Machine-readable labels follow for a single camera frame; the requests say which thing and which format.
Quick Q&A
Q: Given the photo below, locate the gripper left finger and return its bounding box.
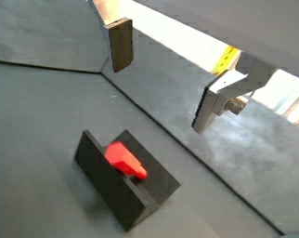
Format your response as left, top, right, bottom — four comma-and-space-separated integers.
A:
90, 0, 134, 73

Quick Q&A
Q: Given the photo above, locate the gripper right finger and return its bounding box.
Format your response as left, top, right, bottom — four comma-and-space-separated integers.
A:
192, 52, 278, 134

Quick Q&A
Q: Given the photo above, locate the red peg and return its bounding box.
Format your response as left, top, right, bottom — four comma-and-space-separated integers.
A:
106, 141, 148, 179

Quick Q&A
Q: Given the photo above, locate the black angled holder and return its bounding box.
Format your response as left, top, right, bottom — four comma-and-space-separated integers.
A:
75, 130, 182, 231

